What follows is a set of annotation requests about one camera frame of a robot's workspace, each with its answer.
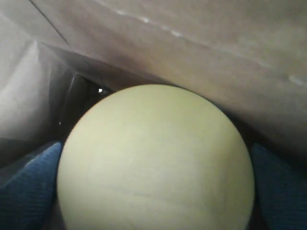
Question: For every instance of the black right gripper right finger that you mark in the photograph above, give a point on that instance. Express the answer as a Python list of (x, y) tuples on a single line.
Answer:
[(282, 191)]

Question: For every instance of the plastic jar with yellow lid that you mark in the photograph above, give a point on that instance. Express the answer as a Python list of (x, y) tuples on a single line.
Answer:
[(155, 157)]

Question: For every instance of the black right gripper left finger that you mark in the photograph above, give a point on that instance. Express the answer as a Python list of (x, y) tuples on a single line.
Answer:
[(28, 187)]

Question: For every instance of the brown paper bag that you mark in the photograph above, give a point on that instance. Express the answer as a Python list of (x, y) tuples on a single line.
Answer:
[(247, 56)]

